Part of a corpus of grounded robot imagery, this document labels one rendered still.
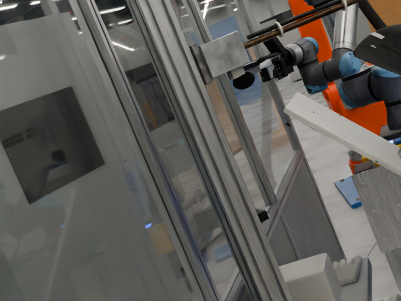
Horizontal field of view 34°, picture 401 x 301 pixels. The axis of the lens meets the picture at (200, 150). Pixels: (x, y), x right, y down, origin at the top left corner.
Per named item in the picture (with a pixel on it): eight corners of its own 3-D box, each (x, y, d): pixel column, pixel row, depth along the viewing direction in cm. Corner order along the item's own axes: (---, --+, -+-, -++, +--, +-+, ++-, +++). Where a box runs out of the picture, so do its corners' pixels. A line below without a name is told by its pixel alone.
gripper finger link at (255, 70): (241, 86, 216) (265, 77, 219) (236, 68, 214) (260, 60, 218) (237, 86, 218) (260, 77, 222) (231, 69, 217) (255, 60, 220)
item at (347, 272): (327, 290, 173) (324, 283, 172) (333, 267, 186) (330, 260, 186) (358, 282, 169) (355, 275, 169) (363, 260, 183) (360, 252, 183)
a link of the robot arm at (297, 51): (299, 41, 225) (280, 45, 231) (292, 45, 222) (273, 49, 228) (305, 63, 227) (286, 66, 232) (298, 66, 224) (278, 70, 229)
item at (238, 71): (240, 91, 138) (231, 70, 138) (233, 93, 142) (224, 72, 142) (260, 82, 140) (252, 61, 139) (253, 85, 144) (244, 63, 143)
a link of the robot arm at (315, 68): (329, 89, 226) (317, 59, 225) (304, 97, 234) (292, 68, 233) (341, 82, 231) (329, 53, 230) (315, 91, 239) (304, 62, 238)
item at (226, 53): (209, 83, 135) (193, 44, 134) (198, 87, 141) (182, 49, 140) (252, 65, 138) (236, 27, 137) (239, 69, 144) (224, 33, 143)
